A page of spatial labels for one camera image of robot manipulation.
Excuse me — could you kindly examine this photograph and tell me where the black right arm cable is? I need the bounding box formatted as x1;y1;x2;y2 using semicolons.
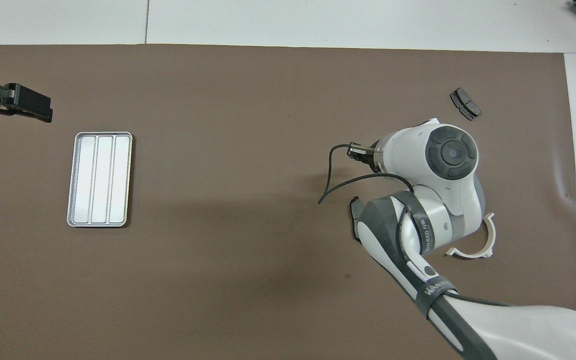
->
318;143;415;205

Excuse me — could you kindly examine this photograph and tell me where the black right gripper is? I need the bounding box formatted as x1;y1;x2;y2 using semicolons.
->
347;141;383;173

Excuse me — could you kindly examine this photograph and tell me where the short dark brake pad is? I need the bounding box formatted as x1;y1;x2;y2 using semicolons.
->
449;87;482;122

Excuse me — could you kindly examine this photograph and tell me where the silver ribbed metal tray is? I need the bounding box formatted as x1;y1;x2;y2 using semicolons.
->
66;131;133;228

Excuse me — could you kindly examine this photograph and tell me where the brown table mat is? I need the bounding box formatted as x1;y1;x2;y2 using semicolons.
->
0;44;576;360

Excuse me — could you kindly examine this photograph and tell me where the white curved plastic bracket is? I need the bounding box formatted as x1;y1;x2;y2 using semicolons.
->
445;212;497;260

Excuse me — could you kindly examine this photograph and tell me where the long dark brake pad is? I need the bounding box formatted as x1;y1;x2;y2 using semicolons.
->
349;196;366;244

